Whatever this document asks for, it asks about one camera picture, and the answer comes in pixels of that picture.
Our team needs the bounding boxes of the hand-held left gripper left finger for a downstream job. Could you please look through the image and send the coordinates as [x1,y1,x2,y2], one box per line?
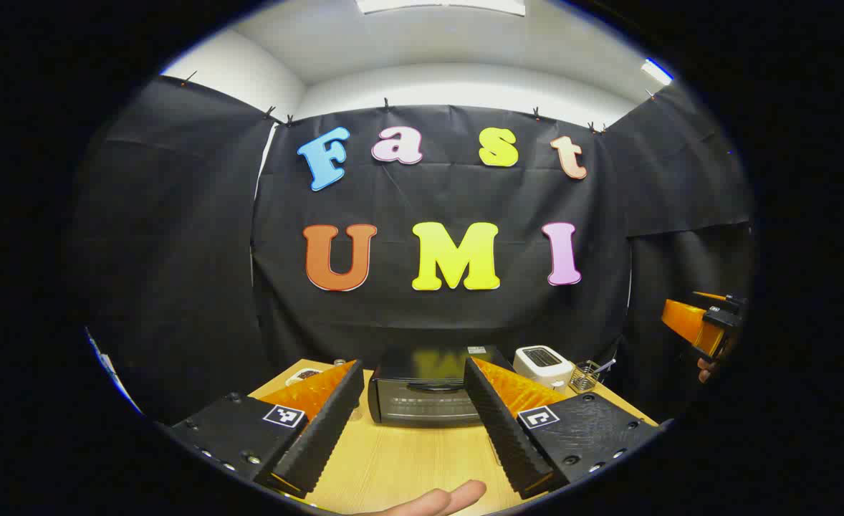
[166,360,365,500]

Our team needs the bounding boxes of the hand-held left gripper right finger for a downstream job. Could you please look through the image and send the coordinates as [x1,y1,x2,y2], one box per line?
[463,357,665,501]

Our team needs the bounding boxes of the black electric oven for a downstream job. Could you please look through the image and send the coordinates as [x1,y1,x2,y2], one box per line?
[367,345,514,429]

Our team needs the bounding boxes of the white toaster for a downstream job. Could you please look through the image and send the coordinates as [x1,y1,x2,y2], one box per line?
[513,345,575,391]

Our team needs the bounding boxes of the black backdrop cloth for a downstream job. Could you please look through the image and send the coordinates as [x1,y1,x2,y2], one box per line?
[71,75,756,424]

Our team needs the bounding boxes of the long ceiling light panel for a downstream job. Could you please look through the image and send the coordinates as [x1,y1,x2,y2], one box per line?
[356,0,527,16]

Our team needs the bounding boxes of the wire utensil basket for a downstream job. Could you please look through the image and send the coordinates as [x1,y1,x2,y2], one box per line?
[569,360,602,393]

